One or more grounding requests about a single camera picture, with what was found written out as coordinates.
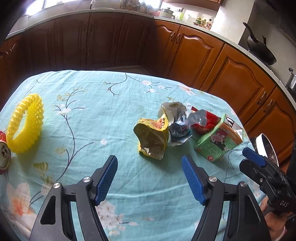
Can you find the black wok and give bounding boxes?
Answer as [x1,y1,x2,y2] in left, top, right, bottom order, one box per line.
[243,22,277,65]

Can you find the steel cooking pot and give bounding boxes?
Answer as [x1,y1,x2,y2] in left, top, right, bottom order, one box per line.
[286,67,296,91]

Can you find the white kitchen countertop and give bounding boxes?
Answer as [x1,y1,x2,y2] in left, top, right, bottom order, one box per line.
[6,6,296,105]

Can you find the yellow snack wrapper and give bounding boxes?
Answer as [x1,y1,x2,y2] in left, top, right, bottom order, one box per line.
[133,113,171,160]

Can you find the white rice cooker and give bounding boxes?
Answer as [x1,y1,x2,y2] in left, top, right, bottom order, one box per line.
[159,7,176,19]

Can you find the white bin with black liner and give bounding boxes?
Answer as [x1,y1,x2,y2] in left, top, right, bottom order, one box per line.
[254,133,279,168]

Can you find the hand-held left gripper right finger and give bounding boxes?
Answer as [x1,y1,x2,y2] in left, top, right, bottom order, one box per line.
[181,155,271,241]

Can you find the person's right hand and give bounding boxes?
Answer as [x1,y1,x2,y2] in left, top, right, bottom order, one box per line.
[261,201,296,241]

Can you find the red plastic wrapper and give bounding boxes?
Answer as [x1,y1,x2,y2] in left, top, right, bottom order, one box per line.
[187,106,221,135]

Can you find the wooden base cabinets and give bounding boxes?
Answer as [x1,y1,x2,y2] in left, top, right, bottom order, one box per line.
[0,11,296,163]

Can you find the green drink carton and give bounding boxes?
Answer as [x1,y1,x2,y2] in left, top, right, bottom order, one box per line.
[194,113,245,164]

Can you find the teal floral tablecloth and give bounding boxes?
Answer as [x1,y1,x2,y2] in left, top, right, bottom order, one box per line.
[0,70,264,241]

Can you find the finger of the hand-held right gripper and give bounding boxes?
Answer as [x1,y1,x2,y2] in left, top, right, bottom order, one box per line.
[239,159,270,187]
[242,147,279,173]

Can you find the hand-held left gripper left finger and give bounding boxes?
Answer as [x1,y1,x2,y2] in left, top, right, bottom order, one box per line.
[29,155,119,241]

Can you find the yellow foam net ring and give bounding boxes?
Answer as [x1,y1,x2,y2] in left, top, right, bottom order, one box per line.
[6,93,44,154]

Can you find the crumpled silver blue wrapper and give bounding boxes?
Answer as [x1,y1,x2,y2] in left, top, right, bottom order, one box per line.
[158,101,193,147]

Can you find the red drink can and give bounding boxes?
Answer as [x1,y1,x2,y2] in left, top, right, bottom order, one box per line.
[0,130,12,176]

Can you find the group of condiment bottles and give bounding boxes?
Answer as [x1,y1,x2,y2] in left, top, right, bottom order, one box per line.
[194,13,213,29]

